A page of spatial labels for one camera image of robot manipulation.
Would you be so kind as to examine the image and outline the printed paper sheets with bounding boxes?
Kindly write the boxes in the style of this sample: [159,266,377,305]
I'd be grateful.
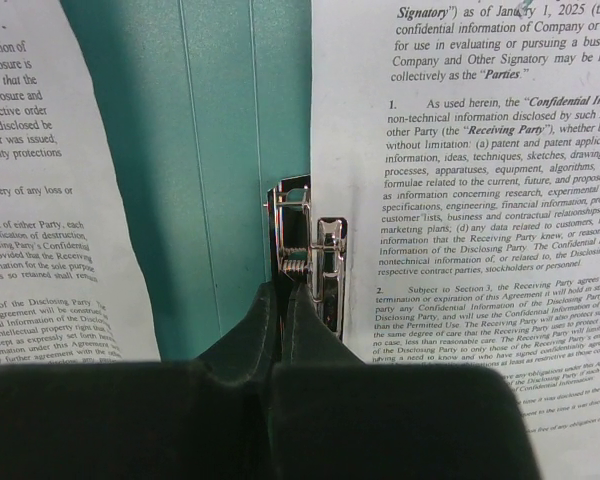
[0,1,159,365]

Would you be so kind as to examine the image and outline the printed paper stack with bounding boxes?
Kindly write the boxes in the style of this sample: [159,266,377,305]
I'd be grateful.
[311,1,600,479]

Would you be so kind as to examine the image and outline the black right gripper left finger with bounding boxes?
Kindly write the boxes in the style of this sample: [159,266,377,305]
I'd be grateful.
[0,283,279,479]

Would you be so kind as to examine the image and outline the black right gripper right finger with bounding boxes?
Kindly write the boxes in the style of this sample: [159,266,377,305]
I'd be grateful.
[272,285,540,479]

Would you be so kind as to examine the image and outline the teal plastic file folder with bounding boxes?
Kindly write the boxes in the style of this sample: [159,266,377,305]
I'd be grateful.
[63,1,311,359]

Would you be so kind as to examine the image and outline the silver metal folder clip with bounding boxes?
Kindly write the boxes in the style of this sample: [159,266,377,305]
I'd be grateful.
[266,175,358,364]

